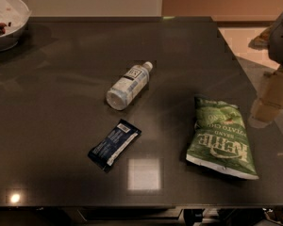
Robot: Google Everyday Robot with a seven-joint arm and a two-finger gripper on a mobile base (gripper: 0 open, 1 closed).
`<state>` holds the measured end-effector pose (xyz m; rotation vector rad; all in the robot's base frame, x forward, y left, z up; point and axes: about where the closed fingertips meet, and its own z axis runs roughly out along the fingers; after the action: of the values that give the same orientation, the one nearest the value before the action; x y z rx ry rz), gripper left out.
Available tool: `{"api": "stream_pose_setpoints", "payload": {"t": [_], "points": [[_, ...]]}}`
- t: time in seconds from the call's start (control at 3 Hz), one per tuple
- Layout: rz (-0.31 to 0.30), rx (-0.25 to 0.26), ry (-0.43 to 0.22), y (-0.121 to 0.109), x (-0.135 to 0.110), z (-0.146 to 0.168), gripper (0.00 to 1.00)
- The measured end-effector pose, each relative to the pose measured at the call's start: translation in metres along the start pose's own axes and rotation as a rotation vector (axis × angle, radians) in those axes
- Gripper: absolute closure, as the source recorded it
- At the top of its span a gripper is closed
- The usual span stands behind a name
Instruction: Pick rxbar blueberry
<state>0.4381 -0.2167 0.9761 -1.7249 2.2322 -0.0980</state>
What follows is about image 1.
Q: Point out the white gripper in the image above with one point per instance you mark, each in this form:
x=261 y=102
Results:
x=281 y=42

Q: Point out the dark blue snack bar wrapper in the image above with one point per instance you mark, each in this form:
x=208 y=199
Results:
x=118 y=139

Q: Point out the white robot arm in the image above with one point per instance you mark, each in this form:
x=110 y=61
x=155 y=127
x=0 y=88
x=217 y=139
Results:
x=275 y=43

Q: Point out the green potato chips bag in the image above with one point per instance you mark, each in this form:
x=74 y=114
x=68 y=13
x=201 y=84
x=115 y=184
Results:
x=220 y=141

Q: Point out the clear plastic water bottle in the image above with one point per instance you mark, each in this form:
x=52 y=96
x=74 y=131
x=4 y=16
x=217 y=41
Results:
x=123 y=92

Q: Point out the white bowl with food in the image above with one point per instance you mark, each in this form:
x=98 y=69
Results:
x=14 y=14

